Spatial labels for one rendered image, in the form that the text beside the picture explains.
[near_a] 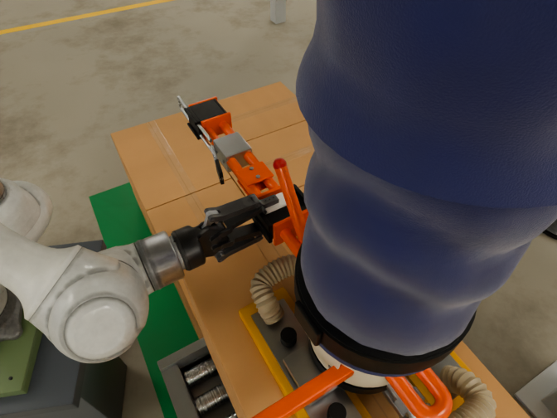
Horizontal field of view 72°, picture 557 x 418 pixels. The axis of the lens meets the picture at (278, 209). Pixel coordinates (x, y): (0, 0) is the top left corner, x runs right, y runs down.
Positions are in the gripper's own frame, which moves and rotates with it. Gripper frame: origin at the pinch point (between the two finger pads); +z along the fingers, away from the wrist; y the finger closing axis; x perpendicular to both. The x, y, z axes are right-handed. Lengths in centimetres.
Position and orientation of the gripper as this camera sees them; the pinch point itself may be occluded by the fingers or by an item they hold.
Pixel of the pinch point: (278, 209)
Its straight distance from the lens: 74.1
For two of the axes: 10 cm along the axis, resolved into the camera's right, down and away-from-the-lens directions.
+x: 5.0, 6.5, -5.7
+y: 0.0, 6.6, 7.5
